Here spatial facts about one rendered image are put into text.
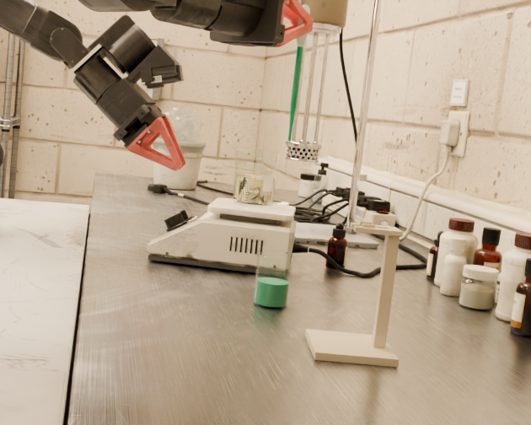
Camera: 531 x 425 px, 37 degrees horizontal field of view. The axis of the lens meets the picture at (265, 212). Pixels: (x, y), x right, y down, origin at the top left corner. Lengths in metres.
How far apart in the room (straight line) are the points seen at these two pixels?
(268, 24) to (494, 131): 0.72
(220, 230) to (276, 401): 0.49
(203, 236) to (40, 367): 0.47
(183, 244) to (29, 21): 0.39
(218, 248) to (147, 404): 0.52
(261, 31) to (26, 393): 0.43
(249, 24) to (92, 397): 0.41
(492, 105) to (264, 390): 0.93
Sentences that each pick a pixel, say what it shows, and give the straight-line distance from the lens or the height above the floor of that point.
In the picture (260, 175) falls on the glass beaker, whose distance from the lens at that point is 1.14.
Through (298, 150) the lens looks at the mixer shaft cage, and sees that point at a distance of 1.49.
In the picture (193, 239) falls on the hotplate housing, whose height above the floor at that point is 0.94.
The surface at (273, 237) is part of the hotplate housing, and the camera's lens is 1.10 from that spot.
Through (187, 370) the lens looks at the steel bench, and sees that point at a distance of 0.70.
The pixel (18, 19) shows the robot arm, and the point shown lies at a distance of 1.23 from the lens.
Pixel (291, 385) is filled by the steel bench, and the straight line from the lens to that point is 0.69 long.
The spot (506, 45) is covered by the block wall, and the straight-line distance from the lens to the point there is 1.49.
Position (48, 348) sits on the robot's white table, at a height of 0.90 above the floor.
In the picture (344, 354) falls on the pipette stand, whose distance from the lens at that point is 0.77.
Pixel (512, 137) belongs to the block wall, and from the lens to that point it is 1.43.
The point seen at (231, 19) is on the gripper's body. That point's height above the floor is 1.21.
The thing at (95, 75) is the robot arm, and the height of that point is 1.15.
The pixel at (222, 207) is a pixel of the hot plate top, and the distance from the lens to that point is 1.11.
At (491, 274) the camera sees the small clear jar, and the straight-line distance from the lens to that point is 1.08.
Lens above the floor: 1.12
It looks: 7 degrees down
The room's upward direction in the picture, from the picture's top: 6 degrees clockwise
